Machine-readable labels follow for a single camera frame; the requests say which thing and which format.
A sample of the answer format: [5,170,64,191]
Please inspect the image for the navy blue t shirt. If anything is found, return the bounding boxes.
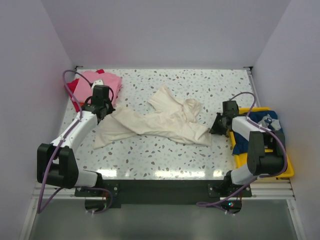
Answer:
[232,110,284,155]

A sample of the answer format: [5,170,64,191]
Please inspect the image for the pink folded t shirt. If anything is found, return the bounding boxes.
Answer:
[73,70,122,105]

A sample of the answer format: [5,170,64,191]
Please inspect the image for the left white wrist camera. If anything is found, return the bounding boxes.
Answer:
[91,79,104,89]

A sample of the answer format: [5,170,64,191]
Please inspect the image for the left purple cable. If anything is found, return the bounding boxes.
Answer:
[36,69,116,215]

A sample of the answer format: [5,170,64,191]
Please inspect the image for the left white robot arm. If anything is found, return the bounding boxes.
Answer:
[36,85,115,196]

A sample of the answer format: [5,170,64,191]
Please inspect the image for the cream t shirt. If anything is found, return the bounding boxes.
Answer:
[93,85,213,149]

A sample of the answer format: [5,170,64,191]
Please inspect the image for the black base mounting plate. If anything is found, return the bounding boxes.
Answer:
[74,179,241,210]

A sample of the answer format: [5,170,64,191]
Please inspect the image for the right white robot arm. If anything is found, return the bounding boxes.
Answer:
[209,100,288,197]

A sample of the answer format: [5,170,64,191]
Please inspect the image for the aluminium frame rail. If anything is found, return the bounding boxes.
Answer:
[249,67,306,240]

